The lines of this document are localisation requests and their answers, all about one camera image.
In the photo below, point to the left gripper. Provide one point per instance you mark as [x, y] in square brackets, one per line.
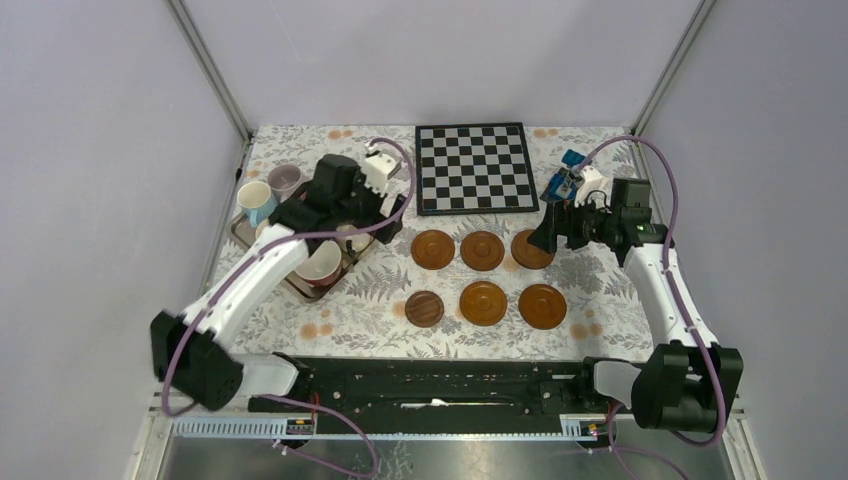
[378, 201]

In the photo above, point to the grey lego baseplate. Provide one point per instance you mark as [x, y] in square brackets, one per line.
[560, 187]

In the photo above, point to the metal serving tray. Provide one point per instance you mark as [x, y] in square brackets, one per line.
[242, 233]

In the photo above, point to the white red bowl cup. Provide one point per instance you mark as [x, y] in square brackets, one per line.
[323, 267]

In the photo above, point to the black white chessboard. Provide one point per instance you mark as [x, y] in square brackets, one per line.
[465, 169]

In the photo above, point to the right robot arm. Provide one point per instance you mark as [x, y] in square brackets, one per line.
[689, 382]

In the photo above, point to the brown wooden coaster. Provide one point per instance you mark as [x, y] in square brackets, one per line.
[432, 249]
[482, 251]
[528, 255]
[483, 303]
[542, 306]

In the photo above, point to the white black-rimmed enamel mug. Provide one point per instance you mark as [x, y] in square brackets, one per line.
[352, 245]

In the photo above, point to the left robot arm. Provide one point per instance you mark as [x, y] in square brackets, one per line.
[191, 350]

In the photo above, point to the light blue mug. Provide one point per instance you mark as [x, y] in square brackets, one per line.
[257, 201]

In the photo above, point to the blue lego brick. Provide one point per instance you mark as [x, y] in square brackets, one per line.
[572, 160]

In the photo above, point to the floral tablecloth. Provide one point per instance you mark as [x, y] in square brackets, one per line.
[363, 315]

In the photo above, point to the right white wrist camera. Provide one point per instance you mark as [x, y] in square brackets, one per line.
[589, 179]

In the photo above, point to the cream yellow mug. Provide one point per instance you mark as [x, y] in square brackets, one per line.
[260, 228]

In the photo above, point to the lavender ceramic mug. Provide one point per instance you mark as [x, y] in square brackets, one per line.
[284, 180]

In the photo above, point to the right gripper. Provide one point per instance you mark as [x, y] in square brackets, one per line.
[560, 220]

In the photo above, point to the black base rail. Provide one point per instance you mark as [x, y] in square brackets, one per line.
[446, 397]

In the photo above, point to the dark walnut coaster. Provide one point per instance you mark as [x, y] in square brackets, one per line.
[424, 309]

